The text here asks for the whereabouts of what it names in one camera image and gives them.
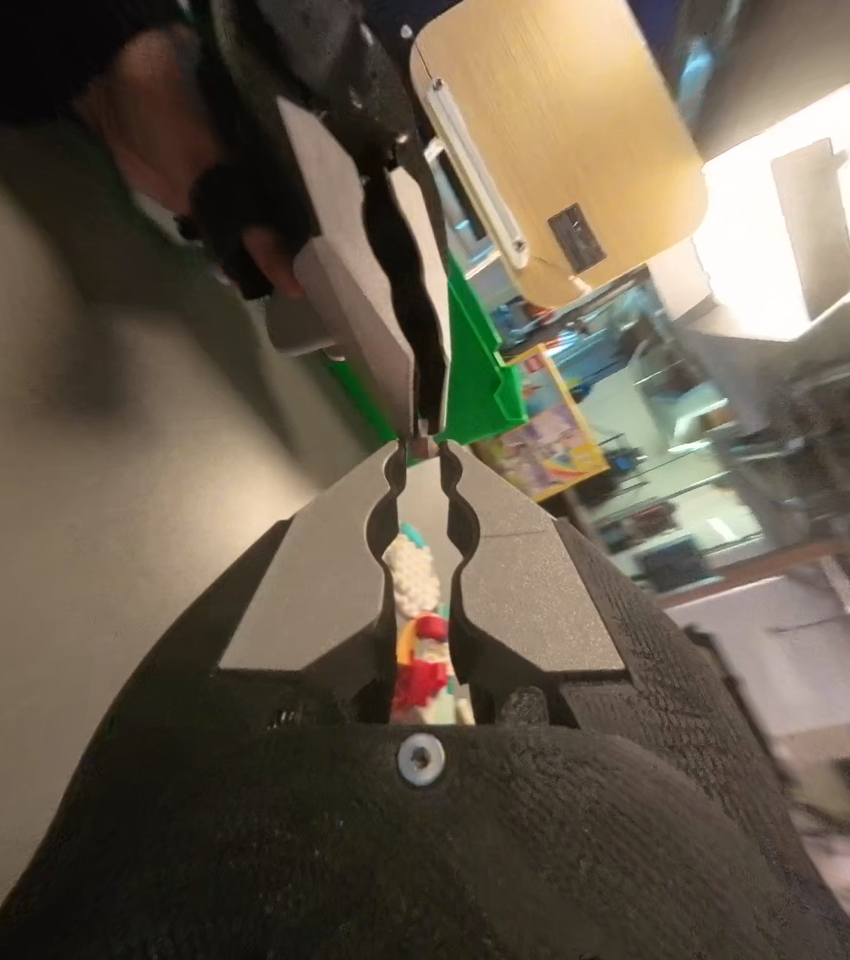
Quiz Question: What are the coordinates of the green plastic bin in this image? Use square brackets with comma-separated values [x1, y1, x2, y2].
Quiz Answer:
[323, 255, 531, 445]

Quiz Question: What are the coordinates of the white round studded plate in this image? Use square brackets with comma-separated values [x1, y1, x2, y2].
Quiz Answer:
[381, 521, 442, 614]

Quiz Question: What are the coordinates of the colourful brick assembly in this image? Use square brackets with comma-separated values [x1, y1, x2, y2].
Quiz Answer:
[391, 611, 476, 726]

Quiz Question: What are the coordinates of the dark metal shelving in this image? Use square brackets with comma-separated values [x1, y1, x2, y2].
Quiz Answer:
[567, 420, 771, 595]

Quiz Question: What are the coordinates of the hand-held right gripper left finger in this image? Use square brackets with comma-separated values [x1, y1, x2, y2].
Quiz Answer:
[218, 441, 401, 724]

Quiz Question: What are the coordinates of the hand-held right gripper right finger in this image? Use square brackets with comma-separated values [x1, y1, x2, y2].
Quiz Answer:
[442, 444, 626, 724]

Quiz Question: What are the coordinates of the bright rectangular light panel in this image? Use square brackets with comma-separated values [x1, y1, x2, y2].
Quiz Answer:
[693, 82, 850, 344]

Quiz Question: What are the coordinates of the person's left forearm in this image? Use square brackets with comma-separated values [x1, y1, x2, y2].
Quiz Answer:
[0, 0, 201, 130]

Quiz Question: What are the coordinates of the person's left hand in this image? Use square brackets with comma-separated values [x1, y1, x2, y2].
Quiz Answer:
[87, 28, 307, 300]

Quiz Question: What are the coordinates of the yellow toy set box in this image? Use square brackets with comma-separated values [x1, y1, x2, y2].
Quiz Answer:
[481, 341, 611, 504]

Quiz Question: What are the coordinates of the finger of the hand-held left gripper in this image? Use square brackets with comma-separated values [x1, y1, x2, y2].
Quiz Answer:
[386, 168, 451, 438]
[277, 96, 421, 444]

